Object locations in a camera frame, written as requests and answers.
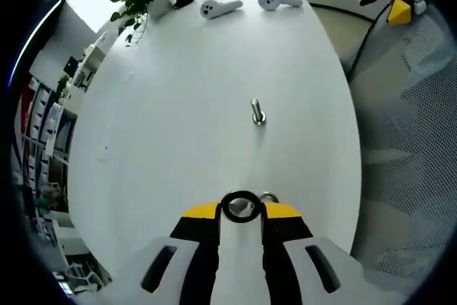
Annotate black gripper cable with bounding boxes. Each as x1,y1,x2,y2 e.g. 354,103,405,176
344,3,392,83

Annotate white storage shelf unit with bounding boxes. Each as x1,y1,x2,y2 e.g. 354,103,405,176
14,76,78,213

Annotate thin threaded steel stud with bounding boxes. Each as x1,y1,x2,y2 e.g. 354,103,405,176
250,98,267,127

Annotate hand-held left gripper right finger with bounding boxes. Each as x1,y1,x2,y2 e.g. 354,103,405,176
261,201,371,305

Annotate grey mesh chair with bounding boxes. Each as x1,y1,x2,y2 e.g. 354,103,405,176
348,4,457,284

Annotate white handheld controller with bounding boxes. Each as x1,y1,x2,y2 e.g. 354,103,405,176
199,0,244,21
257,0,305,12

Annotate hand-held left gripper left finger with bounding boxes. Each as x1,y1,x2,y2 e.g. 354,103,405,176
124,199,223,305

